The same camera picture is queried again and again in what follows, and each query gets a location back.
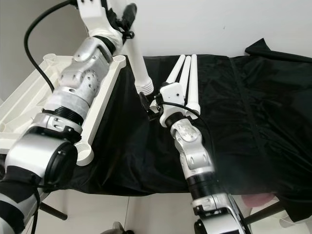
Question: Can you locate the black metal table leg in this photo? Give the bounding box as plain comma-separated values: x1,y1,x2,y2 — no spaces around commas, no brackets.
38,202,70,221
244,199,289,226

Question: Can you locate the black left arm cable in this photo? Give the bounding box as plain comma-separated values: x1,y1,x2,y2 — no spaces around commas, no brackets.
23,0,78,92

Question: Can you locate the pink plastic object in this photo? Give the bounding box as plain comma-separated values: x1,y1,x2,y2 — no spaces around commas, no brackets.
249,194,281,208

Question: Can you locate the white plastic children table top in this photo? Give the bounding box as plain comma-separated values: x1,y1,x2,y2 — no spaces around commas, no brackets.
0,54,127,167

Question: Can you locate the white plastic table leg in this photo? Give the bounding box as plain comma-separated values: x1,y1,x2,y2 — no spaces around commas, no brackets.
124,37,150,94
163,55,186,87
190,54,201,114
179,56,192,84

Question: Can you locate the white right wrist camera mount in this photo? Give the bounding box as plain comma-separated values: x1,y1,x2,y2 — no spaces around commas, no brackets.
156,82,192,128

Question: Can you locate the black fabric table cover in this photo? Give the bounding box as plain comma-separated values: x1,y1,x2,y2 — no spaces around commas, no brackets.
66,38,312,224

